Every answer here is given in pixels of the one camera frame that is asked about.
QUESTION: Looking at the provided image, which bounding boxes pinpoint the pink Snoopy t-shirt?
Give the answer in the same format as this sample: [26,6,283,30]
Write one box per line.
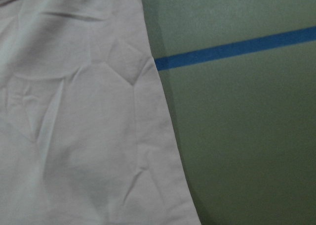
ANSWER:
[0,0,200,225]

